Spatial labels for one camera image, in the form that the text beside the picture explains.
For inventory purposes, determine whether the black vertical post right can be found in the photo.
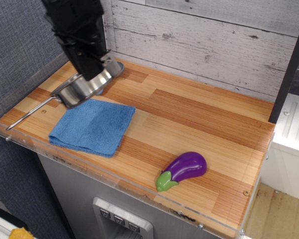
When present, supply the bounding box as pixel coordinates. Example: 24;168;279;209
268;36;299;123

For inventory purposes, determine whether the blue folded napkin cloth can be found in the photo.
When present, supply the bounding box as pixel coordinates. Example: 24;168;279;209
49;99;136;158

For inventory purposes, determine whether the blue handled grey scoop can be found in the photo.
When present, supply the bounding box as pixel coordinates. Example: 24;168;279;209
97;62;125;95

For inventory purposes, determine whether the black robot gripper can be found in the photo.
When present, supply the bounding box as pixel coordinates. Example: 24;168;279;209
45;14;107;81

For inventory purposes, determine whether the purple toy eggplant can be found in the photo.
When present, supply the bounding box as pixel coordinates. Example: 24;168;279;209
155;151;207;192

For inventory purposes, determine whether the yellow and black object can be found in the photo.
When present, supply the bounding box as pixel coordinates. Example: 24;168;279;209
0;224;35;239

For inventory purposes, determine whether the grey toy fridge cabinet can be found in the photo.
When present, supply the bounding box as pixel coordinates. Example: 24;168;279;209
39;155;216;239

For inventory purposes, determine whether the clear acrylic table guard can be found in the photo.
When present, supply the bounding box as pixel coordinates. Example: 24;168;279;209
0;61;274;239

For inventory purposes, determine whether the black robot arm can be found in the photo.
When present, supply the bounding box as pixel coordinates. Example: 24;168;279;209
42;0;107;81

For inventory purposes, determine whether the white ribbed toy sink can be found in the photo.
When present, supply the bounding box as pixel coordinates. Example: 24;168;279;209
260;94;299;199

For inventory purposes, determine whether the stainless steel pot with handle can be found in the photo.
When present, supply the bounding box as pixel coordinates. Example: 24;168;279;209
6;56;120;131

